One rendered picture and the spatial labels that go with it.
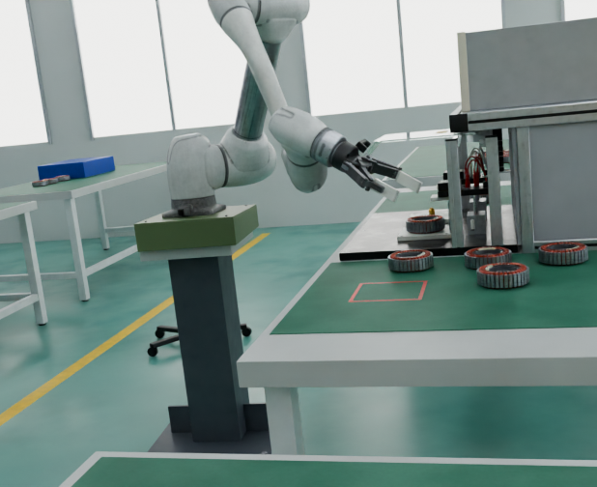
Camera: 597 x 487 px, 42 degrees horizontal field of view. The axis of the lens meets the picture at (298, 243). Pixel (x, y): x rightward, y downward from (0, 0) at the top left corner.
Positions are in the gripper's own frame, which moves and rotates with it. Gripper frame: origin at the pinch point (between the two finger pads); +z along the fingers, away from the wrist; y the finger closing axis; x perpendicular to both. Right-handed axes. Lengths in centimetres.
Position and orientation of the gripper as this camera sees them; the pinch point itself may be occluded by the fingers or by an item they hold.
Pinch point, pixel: (405, 189)
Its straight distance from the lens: 193.4
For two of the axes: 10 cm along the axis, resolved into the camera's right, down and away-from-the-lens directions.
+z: 7.8, 4.9, -3.8
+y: -5.3, 2.1, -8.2
